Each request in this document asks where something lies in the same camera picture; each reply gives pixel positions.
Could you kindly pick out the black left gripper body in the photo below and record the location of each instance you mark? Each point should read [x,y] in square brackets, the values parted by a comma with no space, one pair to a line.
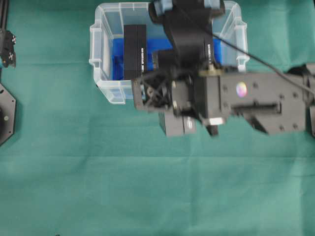
[7,53]

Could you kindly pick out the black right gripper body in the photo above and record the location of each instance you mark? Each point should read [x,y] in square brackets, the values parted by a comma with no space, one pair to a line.
[178,91]

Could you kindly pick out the black box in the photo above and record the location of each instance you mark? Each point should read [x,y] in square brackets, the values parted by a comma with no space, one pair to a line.
[135,51]
[207,52]
[170,124]

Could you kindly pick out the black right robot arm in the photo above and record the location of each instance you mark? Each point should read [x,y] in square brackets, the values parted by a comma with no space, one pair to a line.
[269,102]

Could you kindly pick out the clear plastic storage case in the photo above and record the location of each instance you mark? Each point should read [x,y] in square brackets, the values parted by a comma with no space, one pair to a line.
[110,19]

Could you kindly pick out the blue foam case liner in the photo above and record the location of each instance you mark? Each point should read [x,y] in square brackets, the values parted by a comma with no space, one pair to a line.
[153,44]

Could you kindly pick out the green table cloth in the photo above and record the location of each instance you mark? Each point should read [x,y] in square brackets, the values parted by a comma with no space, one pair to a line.
[78,165]

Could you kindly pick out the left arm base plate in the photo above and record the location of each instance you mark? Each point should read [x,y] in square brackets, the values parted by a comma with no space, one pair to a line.
[7,114]

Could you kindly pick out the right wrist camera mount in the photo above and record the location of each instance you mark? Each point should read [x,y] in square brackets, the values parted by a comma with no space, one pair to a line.
[185,23]

